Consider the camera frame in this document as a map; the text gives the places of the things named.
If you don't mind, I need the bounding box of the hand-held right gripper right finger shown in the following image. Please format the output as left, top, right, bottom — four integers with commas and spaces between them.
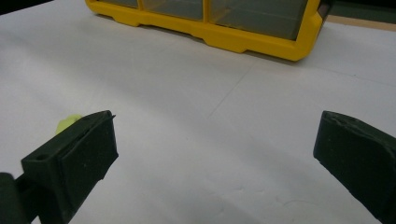
313, 110, 396, 224

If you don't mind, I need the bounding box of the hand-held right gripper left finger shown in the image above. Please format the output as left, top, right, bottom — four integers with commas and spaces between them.
21, 109, 120, 224

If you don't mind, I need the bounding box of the small yellow-green object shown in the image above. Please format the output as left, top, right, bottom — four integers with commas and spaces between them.
55, 114, 83, 135

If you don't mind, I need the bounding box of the yellow drawer organizer cabinet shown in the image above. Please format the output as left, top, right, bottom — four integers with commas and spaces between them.
84, 0, 332, 63

